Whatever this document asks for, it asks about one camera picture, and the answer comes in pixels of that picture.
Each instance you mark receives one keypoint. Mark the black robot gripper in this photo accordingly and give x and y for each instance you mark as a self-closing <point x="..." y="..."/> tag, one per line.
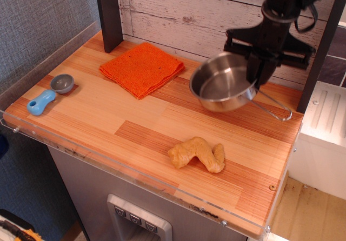
<point x="267" y="45"/>

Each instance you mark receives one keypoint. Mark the stainless steel pot with handle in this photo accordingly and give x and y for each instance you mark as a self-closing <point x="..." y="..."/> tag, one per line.
<point x="220" y="84"/>

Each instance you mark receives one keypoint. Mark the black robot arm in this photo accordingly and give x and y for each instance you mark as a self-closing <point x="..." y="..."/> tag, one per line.
<point x="285" y="11"/>

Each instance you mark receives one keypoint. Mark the white toy sink unit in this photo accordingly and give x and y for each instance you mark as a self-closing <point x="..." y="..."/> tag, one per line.
<point x="319" y="160"/>

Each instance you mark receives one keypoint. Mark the tan toy chicken piece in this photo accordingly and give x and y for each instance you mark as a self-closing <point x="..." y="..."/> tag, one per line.
<point x="212" y="158"/>

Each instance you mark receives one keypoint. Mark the orange folded cloth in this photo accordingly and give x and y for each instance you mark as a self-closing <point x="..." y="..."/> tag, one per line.
<point x="142" y="70"/>

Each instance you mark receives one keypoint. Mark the blue grey measuring scoop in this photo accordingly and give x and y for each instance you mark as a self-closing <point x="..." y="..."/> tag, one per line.
<point x="60" y="84"/>

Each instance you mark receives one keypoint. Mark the silver dispenser button panel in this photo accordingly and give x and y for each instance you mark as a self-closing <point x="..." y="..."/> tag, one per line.
<point x="131" y="222"/>

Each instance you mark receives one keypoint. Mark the grey toy fridge cabinet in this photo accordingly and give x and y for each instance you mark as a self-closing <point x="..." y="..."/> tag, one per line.
<point x="89" y="186"/>

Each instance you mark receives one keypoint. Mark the clear acrylic edge guard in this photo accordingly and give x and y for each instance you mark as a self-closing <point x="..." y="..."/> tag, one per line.
<point x="242" y="196"/>

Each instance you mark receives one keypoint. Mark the yellow object bottom left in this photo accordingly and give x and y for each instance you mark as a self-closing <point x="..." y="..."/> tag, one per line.
<point x="27" y="235"/>

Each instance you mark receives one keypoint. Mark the dark right shelf post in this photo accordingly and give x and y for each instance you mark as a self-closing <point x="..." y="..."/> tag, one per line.
<point x="329" y="31"/>

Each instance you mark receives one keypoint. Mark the dark shelf post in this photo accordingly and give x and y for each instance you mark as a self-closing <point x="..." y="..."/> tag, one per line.
<point x="329" y="31"/>
<point x="110" y="19"/>

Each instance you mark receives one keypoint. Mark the dark left shelf post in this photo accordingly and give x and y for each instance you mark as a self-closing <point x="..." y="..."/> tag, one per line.
<point x="110" y="19"/>

